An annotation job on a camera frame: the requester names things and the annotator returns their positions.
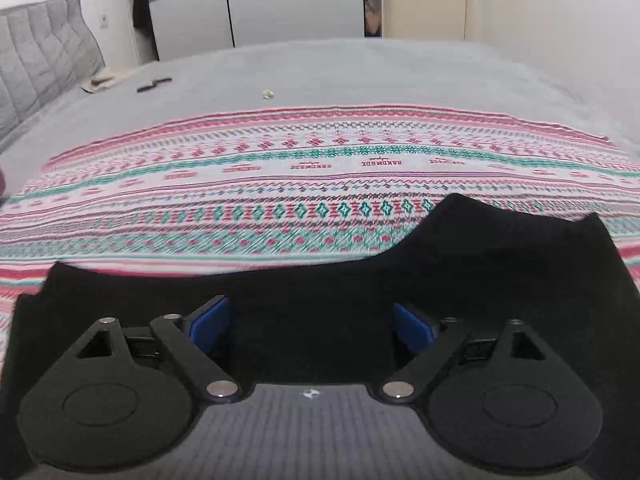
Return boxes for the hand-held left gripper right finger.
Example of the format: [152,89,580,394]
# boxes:
[381,302,549,401]

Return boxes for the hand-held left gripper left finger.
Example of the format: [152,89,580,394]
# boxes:
[75,295,239,401]

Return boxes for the black pants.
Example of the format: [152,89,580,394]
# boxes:
[0,193,640,480]

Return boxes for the red green patterned blanket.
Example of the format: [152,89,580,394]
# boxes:
[0,104,640,361]

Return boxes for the beige cloth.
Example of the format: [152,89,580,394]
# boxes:
[81,69,146,94]

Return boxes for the grey bed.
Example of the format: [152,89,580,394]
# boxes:
[0,37,640,201]

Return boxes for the grey padded headboard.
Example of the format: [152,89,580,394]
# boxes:
[0,0,107,147]

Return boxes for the grey white wardrobe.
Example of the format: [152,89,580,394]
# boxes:
[142,0,366,61]

